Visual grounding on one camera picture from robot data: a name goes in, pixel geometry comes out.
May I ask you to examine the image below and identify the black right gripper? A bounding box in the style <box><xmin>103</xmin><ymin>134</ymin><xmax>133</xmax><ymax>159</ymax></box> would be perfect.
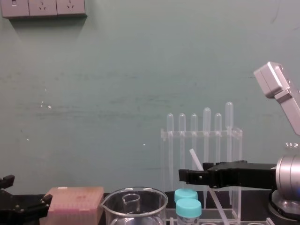
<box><xmin>178</xmin><ymin>160</ymin><xmax>277</xmax><ymax>189</ymax></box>

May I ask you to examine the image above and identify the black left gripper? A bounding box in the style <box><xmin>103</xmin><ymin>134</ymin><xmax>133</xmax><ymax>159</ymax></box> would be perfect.
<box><xmin>0</xmin><ymin>174</ymin><xmax>53</xmax><ymax>225</ymax></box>

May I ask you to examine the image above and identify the clear glass stirring rod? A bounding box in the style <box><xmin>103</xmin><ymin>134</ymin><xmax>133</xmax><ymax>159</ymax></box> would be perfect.
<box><xmin>189</xmin><ymin>148</ymin><xmax>230</xmax><ymax>222</ymax></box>

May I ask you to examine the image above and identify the teal capped vial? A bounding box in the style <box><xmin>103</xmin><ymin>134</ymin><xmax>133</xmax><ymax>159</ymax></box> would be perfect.
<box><xmin>174</xmin><ymin>188</ymin><xmax>198</xmax><ymax>203</ymax></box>
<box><xmin>175</xmin><ymin>198</ymin><xmax>203</xmax><ymax>225</ymax></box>

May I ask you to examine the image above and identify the clear acrylic pipette stand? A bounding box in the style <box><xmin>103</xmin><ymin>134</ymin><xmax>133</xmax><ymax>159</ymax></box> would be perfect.
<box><xmin>160</xmin><ymin>127</ymin><xmax>244</xmax><ymax>221</ymax></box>

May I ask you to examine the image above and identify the short clear plastic pipette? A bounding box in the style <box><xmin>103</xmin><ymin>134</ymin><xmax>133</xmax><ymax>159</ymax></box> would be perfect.
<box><xmin>214</xmin><ymin>112</ymin><xmax>223</xmax><ymax>163</ymax></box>
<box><xmin>190</xmin><ymin>113</ymin><xmax>198</xmax><ymax>170</ymax></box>
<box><xmin>178</xmin><ymin>112</ymin><xmax>187</xmax><ymax>170</ymax></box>

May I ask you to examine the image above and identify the pink pipette tip box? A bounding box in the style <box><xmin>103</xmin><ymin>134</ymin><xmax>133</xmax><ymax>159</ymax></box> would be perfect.
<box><xmin>39</xmin><ymin>186</ymin><xmax>105</xmax><ymax>225</ymax></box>

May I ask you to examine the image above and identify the large glass beaker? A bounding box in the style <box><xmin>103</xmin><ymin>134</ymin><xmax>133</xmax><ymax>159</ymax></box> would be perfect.
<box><xmin>101</xmin><ymin>186</ymin><xmax>169</xmax><ymax>225</ymax></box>

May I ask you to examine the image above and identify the long clear plastic pipette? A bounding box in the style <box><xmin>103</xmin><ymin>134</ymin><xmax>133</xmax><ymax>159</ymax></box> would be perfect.
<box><xmin>225</xmin><ymin>101</ymin><xmax>234</xmax><ymax>205</ymax></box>

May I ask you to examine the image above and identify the small glass beaker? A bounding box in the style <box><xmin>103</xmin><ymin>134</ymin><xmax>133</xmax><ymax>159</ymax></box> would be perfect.
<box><xmin>122</xmin><ymin>194</ymin><xmax>142</xmax><ymax>213</ymax></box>

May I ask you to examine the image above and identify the clear acrylic tube rack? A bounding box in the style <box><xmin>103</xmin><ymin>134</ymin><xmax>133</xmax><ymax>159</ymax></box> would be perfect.
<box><xmin>165</xmin><ymin>217</ymin><xmax>274</xmax><ymax>225</ymax></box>

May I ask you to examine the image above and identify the grey wall socket strip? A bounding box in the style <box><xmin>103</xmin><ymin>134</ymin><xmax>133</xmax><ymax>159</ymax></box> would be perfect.
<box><xmin>0</xmin><ymin>0</ymin><xmax>88</xmax><ymax>20</ymax></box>

